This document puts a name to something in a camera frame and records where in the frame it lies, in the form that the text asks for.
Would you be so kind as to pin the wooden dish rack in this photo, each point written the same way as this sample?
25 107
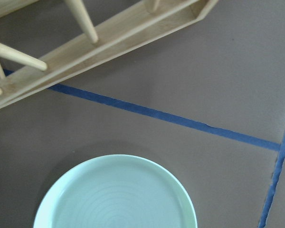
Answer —
136 26

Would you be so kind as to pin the light green ceramic plate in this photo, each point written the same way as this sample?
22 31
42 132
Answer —
116 191

